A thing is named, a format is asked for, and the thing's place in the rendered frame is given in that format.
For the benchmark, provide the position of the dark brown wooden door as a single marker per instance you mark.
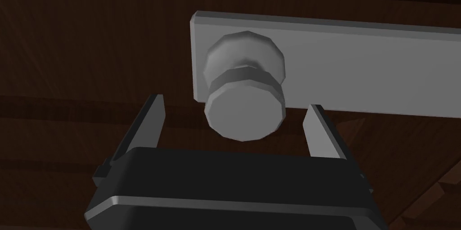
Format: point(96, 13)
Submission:
point(90, 60)

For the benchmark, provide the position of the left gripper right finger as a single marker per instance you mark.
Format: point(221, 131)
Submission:
point(323, 136)

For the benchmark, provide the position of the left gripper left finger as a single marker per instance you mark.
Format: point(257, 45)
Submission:
point(145, 125)

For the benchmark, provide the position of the grey round door knob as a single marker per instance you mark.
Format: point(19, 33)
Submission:
point(245, 89)

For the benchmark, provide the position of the grey door lock plate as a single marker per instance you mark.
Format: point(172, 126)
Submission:
point(360, 71)

